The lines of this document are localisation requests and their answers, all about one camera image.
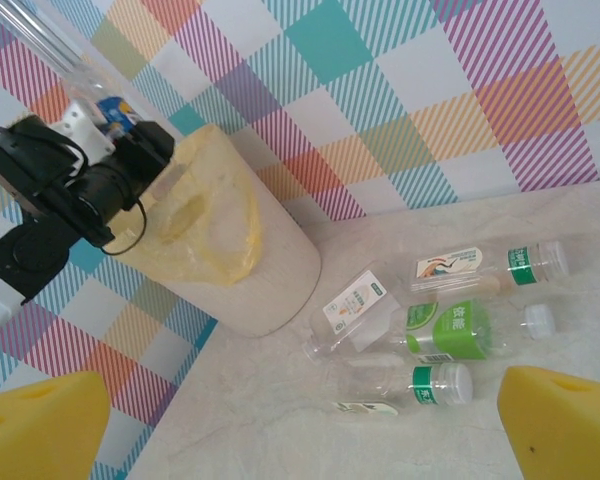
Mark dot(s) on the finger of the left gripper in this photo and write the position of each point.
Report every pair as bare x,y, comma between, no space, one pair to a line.
147,147

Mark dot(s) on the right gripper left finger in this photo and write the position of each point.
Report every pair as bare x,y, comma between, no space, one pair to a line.
40,430

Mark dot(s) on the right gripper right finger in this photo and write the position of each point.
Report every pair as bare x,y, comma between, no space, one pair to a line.
565,430

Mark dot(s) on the Pepsi blue label bottle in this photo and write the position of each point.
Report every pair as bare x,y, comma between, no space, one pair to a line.
115,107

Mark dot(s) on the clear bottle green neck band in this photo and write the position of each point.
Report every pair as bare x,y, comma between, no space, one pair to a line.
427,387

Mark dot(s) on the clear bottle green label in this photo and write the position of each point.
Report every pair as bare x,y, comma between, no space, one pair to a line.
455,327

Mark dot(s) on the clear bottle bird label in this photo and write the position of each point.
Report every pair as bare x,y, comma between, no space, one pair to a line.
450,262

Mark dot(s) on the clear bottle white square label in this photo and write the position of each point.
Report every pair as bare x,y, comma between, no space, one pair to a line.
355,305

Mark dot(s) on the yellow plastic bin liner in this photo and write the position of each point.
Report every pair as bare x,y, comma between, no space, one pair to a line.
215,200

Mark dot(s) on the beige round waste bin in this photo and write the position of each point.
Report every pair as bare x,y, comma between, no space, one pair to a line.
280,280

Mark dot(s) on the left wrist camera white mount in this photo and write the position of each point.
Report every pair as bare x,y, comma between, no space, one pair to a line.
82,132

